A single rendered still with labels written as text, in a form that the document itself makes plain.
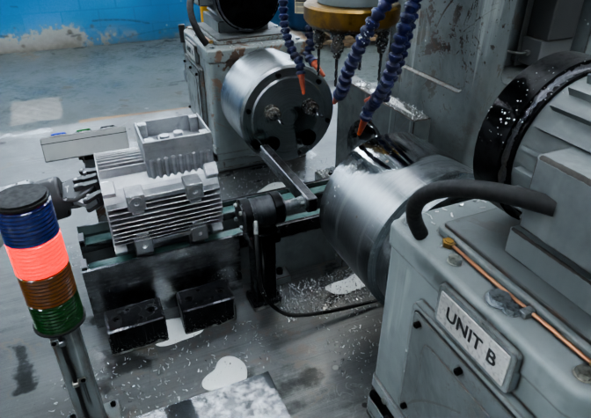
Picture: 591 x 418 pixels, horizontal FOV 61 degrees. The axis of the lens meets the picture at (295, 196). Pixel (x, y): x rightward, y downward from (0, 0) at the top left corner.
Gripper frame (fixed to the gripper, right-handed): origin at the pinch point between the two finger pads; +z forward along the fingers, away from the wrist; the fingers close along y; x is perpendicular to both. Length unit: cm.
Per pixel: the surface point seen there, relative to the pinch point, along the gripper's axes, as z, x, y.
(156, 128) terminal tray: 2.2, -5.4, 4.8
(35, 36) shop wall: -60, 86, 560
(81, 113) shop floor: -30, 105, 333
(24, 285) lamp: -19.8, -6.7, -31.9
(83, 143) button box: -11.8, -0.2, 20.1
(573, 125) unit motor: 33, -22, -58
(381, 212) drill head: 26.3, -1.3, -35.7
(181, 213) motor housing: 1.4, 5.6, -8.6
